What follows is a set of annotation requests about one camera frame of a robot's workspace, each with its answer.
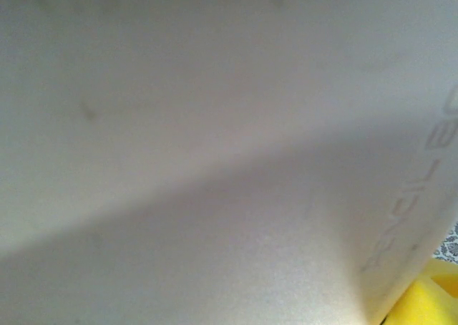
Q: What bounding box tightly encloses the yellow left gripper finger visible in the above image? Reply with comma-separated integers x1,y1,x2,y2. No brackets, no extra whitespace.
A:
388,259,458,325

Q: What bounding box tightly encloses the pink pencil box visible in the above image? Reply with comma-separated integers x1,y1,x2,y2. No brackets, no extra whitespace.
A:
0,0,458,325

